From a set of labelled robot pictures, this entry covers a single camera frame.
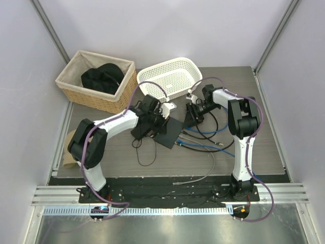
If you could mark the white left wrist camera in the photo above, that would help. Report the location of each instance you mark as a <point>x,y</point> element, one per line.
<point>167,108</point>

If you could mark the black cap in basket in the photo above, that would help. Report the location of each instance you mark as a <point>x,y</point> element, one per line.
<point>107,78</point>

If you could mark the white perforated plastic basket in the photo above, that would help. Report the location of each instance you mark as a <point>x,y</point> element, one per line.
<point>172,78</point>

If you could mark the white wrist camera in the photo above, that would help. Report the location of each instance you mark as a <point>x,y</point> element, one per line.
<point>167,108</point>
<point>192,98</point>

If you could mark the aluminium front rail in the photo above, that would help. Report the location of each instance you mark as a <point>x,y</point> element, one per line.
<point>75,200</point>

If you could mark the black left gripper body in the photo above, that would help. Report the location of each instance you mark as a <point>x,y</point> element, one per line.
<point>156,122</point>

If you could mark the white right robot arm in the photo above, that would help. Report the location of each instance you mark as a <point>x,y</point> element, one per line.
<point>244,119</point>

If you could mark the wicker basket with liner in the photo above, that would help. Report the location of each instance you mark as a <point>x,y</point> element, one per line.
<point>70,82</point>

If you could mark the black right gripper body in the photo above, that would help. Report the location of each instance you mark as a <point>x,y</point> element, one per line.
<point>200,110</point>

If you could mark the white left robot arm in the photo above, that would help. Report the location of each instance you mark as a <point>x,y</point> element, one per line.
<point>88,143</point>

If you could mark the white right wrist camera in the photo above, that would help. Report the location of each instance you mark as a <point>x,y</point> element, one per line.
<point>192,98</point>

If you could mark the black power adapter brick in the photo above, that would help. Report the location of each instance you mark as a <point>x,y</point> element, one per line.
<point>140,131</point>

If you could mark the black network switch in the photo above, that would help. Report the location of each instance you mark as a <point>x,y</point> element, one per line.
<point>173,130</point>

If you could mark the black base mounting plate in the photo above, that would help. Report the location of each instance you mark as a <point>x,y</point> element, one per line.
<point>143,195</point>

